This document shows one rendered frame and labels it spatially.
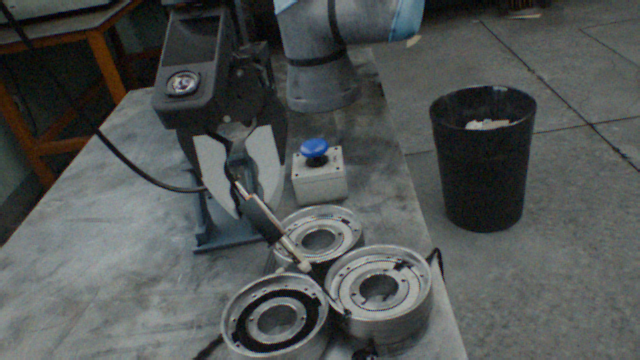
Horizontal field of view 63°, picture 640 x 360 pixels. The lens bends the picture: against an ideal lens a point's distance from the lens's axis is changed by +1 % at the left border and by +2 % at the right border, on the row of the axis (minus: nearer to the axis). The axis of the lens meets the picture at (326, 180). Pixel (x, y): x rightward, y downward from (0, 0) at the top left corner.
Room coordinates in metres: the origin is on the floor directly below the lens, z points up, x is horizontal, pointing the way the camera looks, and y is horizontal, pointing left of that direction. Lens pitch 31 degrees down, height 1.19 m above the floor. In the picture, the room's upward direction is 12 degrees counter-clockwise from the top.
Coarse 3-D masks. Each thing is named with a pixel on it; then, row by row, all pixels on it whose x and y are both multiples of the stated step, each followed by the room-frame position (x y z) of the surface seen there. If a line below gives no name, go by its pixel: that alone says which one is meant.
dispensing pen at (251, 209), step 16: (240, 176) 0.43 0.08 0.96; (240, 192) 0.42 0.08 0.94; (240, 208) 0.39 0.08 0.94; (256, 208) 0.39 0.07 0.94; (256, 224) 0.39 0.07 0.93; (272, 224) 0.38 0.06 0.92; (272, 240) 0.38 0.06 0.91; (288, 240) 0.39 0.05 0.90; (304, 272) 0.37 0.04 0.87; (320, 288) 0.36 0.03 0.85
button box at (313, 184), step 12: (300, 156) 0.65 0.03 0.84; (324, 156) 0.63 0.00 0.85; (336, 156) 0.63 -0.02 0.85; (300, 168) 0.61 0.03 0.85; (312, 168) 0.61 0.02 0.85; (324, 168) 0.60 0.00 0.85; (336, 168) 0.59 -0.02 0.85; (300, 180) 0.59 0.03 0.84; (312, 180) 0.59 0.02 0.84; (324, 180) 0.59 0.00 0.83; (336, 180) 0.59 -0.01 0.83; (300, 192) 0.59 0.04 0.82; (312, 192) 0.59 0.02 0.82; (324, 192) 0.59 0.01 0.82; (336, 192) 0.59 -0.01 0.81; (300, 204) 0.59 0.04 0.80
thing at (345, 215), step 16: (304, 208) 0.52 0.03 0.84; (320, 208) 0.52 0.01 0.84; (336, 208) 0.51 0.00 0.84; (288, 224) 0.51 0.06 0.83; (320, 224) 0.50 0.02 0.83; (352, 224) 0.49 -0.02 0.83; (304, 240) 0.48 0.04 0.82; (320, 240) 0.49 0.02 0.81; (336, 240) 0.46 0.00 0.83; (304, 256) 0.45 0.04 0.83; (320, 256) 0.44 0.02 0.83; (336, 256) 0.42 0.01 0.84; (320, 272) 0.42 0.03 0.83
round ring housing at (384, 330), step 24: (336, 264) 0.41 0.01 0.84; (360, 264) 0.42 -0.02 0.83; (336, 288) 0.39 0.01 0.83; (360, 288) 0.39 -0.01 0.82; (384, 288) 0.39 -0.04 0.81; (408, 288) 0.37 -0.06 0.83; (432, 288) 0.36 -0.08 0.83; (336, 312) 0.35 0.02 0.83; (408, 312) 0.33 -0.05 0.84; (360, 336) 0.33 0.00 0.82; (384, 336) 0.32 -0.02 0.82; (408, 336) 0.33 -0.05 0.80
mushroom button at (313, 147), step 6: (318, 138) 0.64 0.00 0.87; (306, 144) 0.62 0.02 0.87; (312, 144) 0.62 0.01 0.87; (318, 144) 0.62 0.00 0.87; (324, 144) 0.62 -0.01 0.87; (300, 150) 0.62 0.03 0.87; (306, 150) 0.61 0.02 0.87; (312, 150) 0.61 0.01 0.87; (318, 150) 0.61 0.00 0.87; (324, 150) 0.61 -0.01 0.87; (306, 156) 0.61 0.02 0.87; (312, 156) 0.60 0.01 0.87; (318, 156) 0.61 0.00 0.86
